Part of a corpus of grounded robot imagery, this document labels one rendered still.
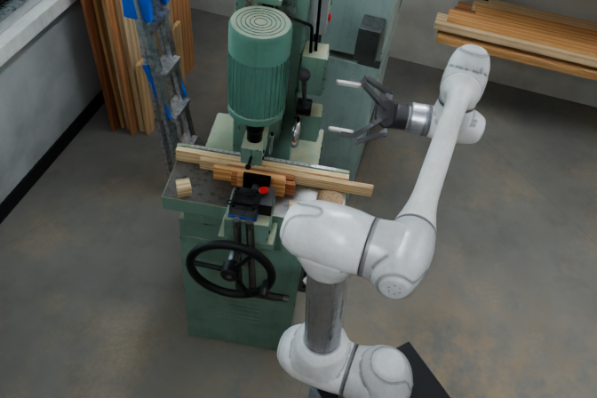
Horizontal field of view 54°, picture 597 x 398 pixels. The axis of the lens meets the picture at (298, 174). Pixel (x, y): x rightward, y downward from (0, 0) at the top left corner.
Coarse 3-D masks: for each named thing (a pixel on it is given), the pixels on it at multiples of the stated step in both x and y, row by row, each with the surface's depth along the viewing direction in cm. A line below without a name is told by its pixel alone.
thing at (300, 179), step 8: (200, 160) 200; (208, 160) 201; (216, 160) 201; (224, 160) 201; (200, 168) 203; (208, 168) 202; (272, 168) 201; (296, 176) 199; (304, 176) 200; (312, 176) 200; (320, 176) 200; (304, 184) 202; (312, 184) 201; (320, 184) 200; (328, 184) 200; (336, 184) 199; (344, 184) 199; (352, 184) 199; (360, 184) 200; (368, 184) 200; (352, 192) 201; (360, 192) 201; (368, 192) 200
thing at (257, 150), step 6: (246, 132) 193; (264, 132) 194; (246, 138) 191; (264, 138) 192; (246, 144) 189; (252, 144) 189; (258, 144) 190; (264, 144) 190; (246, 150) 188; (252, 150) 188; (258, 150) 188; (264, 150) 190; (246, 156) 190; (252, 156) 190; (258, 156) 190; (246, 162) 192; (252, 162) 192; (258, 162) 191
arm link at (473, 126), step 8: (440, 104) 159; (432, 112) 162; (440, 112) 160; (472, 112) 159; (432, 120) 161; (464, 120) 159; (472, 120) 160; (480, 120) 161; (432, 128) 162; (464, 128) 160; (472, 128) 160; (480, 128) 161; (432, 136) 164; (464, 136) 161; (472, 136) 162; (480, 136) 162
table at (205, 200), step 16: (176, 176) 199; (192, 176) 200; (208, 176) 201; (176, 192) 195; (192, 192) 195; (208, 192) 196; (224, 192) 197; (304, 192) 200; (176, 208) 196; (192, 208) 194; (208, 208) 193; (224, 208) 192; (288, 208) 194; (272, 224) 193; (272, 240) 188
